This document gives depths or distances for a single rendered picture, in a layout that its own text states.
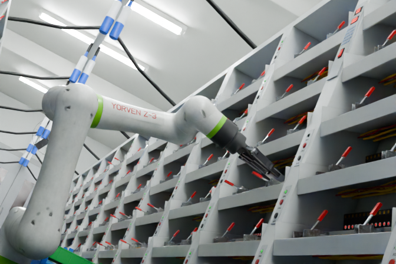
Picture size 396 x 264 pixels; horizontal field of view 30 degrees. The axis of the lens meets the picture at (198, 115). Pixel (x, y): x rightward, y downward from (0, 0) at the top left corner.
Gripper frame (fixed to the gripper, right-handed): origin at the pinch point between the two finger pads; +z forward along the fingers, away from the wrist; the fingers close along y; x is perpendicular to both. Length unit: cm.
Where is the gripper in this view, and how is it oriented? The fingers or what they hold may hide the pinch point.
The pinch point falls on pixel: (276, 177)
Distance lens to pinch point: 251.5
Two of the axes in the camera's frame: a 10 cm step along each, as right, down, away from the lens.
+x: -5.7, 7.5, -3.3
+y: -3.0, 1.9, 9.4
